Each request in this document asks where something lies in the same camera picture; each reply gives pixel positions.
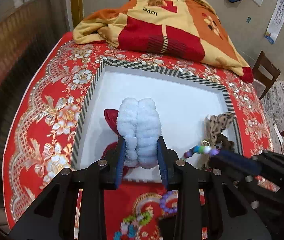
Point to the red floral tablecloth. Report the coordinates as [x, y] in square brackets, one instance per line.
[45, 198]

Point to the wooden chair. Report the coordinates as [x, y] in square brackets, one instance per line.
[265, 74]

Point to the striped white tray box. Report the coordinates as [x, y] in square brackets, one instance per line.
[182, 100]

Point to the white fluffy scrunchie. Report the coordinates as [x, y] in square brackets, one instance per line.
[138, 122]

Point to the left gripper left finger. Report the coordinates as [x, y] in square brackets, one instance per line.
[119, 161]

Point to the leopard print hair bow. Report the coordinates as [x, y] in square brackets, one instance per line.
[214, 125]

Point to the red yellow orange blanket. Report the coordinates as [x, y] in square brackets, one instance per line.
[186, 29]

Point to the floral fabric bundle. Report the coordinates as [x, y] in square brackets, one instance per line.
[273, 106]

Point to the wall calendar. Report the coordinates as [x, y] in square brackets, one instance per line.
[276, 22]

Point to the dark brown scrunchie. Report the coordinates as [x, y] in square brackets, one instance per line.
[213, 145]

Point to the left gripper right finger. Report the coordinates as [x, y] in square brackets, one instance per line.
[161, 158]

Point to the red velvet bow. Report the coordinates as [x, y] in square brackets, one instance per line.
[111, 116]

